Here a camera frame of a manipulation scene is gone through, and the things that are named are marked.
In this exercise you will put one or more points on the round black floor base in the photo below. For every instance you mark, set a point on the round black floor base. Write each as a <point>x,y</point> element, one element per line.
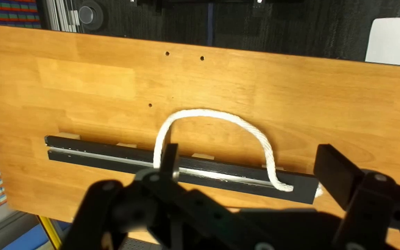
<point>91,14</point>

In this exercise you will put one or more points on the white box on floor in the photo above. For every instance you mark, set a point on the white box on floor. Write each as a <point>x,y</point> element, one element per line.
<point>384,42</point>

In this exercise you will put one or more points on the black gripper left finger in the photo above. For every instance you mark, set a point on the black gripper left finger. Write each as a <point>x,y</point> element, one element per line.
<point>163,179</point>

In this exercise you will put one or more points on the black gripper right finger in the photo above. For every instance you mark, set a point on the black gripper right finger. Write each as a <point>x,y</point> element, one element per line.
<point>349,185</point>

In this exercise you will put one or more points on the black grooved rail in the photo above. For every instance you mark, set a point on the black grooved rail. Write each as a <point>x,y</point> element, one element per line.
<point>198,171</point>

